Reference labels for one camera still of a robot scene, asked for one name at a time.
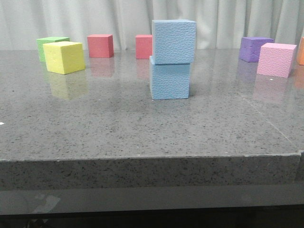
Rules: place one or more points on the purple foam block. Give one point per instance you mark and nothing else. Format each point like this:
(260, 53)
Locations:
(250, 48)

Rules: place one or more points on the yellow foam block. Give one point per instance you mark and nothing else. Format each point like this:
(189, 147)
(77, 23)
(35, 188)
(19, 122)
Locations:
(64, 57)

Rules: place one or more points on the orange foam block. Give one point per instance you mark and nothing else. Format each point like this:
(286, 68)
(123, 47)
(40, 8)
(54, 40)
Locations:
(300, 53)

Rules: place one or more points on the left red foam block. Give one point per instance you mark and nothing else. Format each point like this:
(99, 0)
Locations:
(100, 45)

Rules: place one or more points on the right red foam block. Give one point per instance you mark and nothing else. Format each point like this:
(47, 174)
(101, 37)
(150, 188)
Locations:
(143, 46)

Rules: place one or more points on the red foam block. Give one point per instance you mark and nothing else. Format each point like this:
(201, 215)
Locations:
(143, 46)
(100, 45)

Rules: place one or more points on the pink foam block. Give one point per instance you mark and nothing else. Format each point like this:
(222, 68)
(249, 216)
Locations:
(276, 59)

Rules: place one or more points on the grey pleated curtain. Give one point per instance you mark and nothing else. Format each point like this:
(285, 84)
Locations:
(220, 23)

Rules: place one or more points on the textured light blue foam block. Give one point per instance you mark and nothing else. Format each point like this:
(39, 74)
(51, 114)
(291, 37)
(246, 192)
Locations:
(173, 41)

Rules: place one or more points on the smooth light blue foam block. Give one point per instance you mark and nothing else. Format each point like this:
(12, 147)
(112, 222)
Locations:
(170, 81)

